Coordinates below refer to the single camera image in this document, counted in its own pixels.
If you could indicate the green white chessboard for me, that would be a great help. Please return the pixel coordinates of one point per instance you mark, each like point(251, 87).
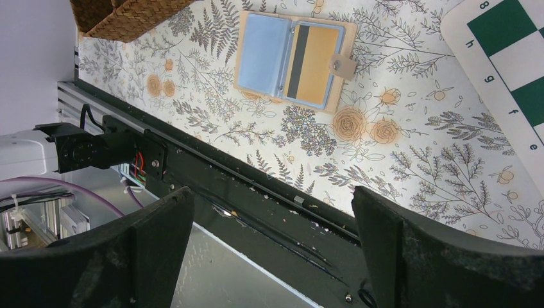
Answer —
point(499, 45)

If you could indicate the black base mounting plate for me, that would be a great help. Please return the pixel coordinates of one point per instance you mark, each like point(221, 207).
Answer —
point(304, 242)

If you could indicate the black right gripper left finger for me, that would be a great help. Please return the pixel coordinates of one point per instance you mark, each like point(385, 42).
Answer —
point(133, 261)

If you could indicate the blue credit card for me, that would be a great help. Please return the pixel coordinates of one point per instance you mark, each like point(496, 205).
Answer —
point(263, 53)

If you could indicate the beige leather card holder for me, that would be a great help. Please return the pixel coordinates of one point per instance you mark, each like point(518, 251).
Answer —
point(341, 65)

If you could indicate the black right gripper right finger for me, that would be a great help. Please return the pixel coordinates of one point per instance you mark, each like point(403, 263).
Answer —
point(414, 261)

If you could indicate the brown woven divided basket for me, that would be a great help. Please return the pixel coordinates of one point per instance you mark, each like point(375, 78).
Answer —
point(122, 21)

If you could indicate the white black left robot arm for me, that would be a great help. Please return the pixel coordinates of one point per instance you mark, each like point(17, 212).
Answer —
point(65, 147)

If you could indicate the grey black stripe card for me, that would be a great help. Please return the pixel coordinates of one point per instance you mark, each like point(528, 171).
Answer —
point(308, 77)

